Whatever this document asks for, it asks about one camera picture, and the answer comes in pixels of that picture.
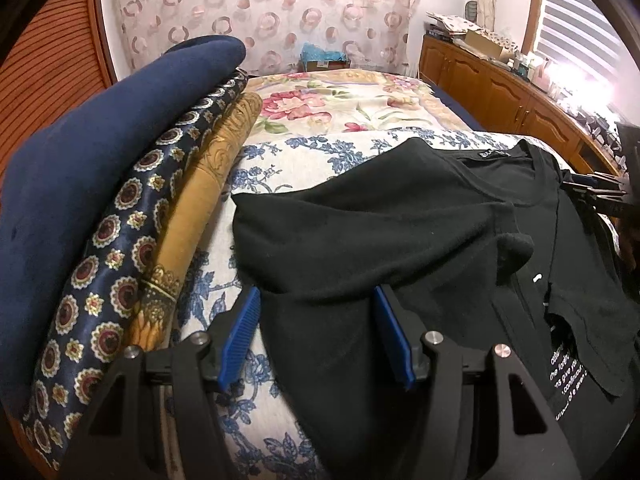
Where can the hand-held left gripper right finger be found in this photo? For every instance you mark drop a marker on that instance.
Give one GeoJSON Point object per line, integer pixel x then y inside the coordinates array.
{"type": "Point", "coordinates": [395, 340]}

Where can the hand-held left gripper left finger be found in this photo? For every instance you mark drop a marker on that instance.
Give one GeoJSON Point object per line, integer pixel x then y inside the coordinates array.
{"type": "Point", "coordinates": [240, 340]}

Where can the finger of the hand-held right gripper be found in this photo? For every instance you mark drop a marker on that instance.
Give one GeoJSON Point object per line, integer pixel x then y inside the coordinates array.
{"type": "Point", "coordinates": [595, 182]}
{"type": "Point", "coordinates": [602, 204]}

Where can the black printed t-shirt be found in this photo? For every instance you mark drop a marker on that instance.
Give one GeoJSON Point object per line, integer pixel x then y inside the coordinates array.
{"type": "Point", "coordinates": [375, 240]}

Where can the pink bottle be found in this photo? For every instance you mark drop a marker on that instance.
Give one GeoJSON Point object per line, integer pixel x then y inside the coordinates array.
{"type": "Point", "coordinates": [543, 72]}

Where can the wooden cabinet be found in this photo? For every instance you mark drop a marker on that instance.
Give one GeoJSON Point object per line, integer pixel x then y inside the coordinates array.
{"type": "Point", "coordinates": [500, 90]}

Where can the navy medallion patterned cloth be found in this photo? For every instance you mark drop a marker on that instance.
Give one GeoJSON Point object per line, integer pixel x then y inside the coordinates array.
{"type": "Point", "coordinates": [125, 260]}

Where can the golden patterned cloth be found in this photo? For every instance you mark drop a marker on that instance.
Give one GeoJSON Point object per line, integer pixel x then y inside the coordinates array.
{"type": "Point", "coordinates": [200, 200]}

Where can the striped window blind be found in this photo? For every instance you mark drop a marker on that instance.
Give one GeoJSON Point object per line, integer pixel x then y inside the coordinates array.
{"type": "Point", "coordinates": [585, 20]}

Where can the navy blue bed sheet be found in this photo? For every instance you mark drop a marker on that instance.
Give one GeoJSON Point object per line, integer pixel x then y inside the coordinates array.
{"type": "Point", "coordinates": [455, 107]}

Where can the cardboard box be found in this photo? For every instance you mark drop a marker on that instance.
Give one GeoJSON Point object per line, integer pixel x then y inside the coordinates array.
{"type": "Point", "coordinates": [487, 44]}

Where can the blue floral white blanket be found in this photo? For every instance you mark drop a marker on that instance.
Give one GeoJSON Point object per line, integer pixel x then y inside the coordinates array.
{"type": "Point", "coordinates": [280, 165]}

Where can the stack of patterned cloth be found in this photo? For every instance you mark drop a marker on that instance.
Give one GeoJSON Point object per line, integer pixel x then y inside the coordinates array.
{"type": "Point", "coordinates": [447, 24]}

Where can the navy blue folded cloth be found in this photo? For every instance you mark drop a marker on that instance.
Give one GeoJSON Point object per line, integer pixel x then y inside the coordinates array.
{"type": "Point", "coordinates": [100, 160]}

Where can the pink floral quilt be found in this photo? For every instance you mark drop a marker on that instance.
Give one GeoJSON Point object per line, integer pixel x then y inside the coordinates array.
{"type": "Point", "coordinates": [325, 100]}

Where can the box with blue bag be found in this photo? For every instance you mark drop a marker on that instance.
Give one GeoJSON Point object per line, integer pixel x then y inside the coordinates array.
{"type": "Point", "coordinates": [322, 57]}

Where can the wooden louvered wardrobe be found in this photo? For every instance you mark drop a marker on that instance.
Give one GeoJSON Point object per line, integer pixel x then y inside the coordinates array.
{"type": "Point", "coordinates": [45, 60]}

